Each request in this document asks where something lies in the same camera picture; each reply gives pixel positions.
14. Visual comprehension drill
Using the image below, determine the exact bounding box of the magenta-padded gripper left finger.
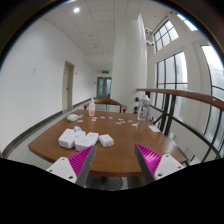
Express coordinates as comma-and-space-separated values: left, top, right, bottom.
45, 144, 97, 188

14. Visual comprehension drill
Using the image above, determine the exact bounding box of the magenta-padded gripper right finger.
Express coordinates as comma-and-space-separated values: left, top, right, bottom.
134, 143, 186, 186

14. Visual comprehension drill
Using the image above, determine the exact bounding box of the white charger block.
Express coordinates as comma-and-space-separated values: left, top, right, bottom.
98, 133, 115, 148

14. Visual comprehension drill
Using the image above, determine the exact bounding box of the white power strip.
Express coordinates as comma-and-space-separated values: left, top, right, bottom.
71, 130, 87, 143
57, 128, 77, 149
74, 132, 100, 152

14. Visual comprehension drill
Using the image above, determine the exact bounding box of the white paper card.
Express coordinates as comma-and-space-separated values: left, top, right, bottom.
148, 124, 162, 133

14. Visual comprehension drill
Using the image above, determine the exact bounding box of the white computer mouse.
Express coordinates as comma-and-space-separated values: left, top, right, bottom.
66, 113, 82, 122

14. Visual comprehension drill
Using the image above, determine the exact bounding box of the clear plastic bottle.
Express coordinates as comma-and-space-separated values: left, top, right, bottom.
137, 94, 152, 123

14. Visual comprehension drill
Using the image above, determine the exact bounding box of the white bottle orange label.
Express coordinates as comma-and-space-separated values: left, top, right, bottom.
88, 97, 96, 117

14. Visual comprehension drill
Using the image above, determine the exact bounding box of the wooden handrail black railing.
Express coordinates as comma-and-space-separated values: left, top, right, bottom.
134, 87, 224, 163

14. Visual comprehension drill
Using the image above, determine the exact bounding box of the wooden chair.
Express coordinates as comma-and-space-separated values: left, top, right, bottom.
82, 97, 129, 114

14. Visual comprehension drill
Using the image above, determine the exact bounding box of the tall black-framed window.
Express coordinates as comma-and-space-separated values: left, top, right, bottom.
155, 51, 188, 118

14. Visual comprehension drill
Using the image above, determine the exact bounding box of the beige side door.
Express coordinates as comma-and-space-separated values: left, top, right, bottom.
61, 60, 75, 113

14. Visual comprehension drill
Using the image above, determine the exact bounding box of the wide black-framed window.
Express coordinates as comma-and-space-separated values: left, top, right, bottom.
199, 44, 224, 148

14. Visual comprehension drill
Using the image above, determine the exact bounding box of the grey double glass door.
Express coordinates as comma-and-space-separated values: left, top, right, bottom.
96, 76, 113, 99

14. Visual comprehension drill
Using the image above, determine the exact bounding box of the arched upper window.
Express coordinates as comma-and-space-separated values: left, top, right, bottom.
153, 19, 179, 53

